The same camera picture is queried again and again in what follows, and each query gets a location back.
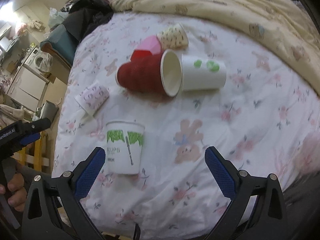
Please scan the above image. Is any red faceted cup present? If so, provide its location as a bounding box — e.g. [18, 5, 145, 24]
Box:
[131, 50, 153, 64]

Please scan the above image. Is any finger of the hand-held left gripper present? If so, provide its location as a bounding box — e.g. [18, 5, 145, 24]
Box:
[19, 118, 52, 136]
[19, 132, 42, 147]

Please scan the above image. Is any large red paper cup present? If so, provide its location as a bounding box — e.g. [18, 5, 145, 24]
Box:
[116, 49, 182, 97]

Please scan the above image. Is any pink faceted cup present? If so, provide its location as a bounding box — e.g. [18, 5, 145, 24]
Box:
[136, 35, 162, 57]

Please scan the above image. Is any clear plastic bag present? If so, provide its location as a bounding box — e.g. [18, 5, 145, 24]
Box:
[47, 7, 68, 31]

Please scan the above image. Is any white cup with green leaf print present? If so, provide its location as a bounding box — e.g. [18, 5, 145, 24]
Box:
[106, 121, 146, 175]

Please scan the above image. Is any white washing machine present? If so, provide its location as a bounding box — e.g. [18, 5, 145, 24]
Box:
[23, 47, 51, 73]

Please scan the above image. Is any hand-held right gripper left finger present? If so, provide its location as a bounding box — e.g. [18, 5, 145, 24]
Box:
[21, 147, 107, 240]

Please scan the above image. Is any person's left hand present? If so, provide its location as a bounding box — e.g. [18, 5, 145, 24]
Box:
[0, 164, 28, 213]

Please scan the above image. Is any white cup with pink floral print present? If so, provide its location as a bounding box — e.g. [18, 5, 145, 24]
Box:
[74, 80, 110, 117]

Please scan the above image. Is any white cup with green dots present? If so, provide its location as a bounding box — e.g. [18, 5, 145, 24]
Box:
[180, 54, 227, 92]

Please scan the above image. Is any cream cup with small print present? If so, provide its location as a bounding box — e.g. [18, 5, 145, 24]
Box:
[156, 23, 188, 50]

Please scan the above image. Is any black clothing pile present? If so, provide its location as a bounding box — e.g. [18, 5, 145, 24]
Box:
[61, 0, 116, 44]

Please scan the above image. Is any white floral bedsheet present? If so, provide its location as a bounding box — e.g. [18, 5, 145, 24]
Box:
[51, 12, 320, 233]

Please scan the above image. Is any white cabinet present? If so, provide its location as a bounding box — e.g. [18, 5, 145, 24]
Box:
[6, 64, 50, 111]

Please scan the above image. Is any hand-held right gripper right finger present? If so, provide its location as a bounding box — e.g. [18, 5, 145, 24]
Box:
[204, 146, 288, 240]

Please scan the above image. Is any yellow wooden frame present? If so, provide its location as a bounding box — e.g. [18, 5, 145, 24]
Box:
[15, 130, 54, 173]

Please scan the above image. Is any yellow bear print quilt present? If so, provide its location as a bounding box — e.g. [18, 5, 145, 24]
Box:
[111, 0, 320, 90]

